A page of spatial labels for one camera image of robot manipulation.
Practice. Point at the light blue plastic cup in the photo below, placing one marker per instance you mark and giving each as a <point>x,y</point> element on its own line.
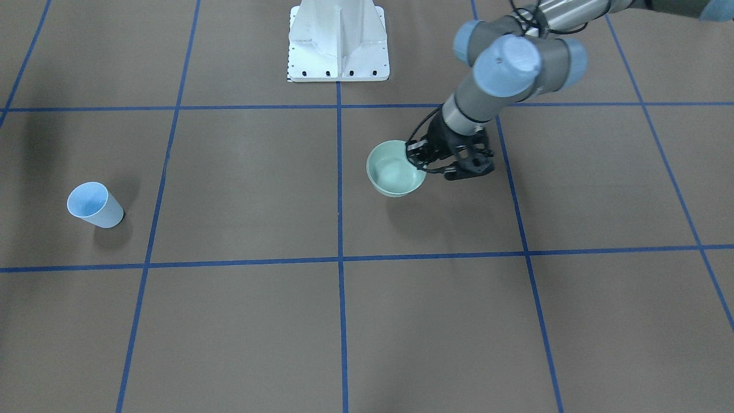
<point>93,203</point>

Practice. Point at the green bowl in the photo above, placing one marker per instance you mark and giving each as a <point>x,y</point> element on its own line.
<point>390,171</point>

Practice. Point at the brown paper table mat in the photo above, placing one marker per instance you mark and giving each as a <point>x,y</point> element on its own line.
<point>256,269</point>

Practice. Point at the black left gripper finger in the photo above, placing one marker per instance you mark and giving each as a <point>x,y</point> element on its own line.
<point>417,151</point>
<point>440,170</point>

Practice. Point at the white camera stand base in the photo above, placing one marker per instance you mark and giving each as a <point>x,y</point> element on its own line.
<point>337,41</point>

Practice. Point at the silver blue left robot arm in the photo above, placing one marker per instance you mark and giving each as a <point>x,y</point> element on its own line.
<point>524,54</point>

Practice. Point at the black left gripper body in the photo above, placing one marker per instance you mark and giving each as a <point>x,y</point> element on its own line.
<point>442,139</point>

